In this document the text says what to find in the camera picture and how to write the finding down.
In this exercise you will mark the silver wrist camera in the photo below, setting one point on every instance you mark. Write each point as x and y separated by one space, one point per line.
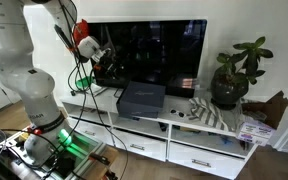
97 55

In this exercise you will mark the white sunglasses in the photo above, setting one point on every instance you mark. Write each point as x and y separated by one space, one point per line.
177 113

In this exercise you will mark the navy shoe box lid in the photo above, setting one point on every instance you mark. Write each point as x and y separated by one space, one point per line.
144 93

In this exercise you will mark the green plant in dark pot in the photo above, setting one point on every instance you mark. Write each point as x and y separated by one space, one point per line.
229 88

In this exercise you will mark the white tv cabinet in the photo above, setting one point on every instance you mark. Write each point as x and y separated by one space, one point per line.
184 133

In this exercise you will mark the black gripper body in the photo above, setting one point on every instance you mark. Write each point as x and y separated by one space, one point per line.
109 63

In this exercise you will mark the green plastic bin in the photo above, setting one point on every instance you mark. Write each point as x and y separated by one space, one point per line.
84 82

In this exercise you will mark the grey white striped cloth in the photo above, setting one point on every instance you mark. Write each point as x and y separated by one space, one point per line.
207 113

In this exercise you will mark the black flat screen television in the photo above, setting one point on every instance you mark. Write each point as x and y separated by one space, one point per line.
170 50

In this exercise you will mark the white cabinet drawer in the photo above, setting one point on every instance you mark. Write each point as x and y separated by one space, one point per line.
94 131
204 161
139 145

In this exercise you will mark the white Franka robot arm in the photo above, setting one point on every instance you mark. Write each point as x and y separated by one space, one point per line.
34 86

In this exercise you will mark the white purple printed box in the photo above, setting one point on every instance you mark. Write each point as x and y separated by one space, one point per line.
254 132

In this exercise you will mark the robot base table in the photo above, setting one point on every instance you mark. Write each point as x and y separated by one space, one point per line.
84 156

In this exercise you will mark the small black gadget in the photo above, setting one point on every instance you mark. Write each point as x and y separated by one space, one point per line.
73 93

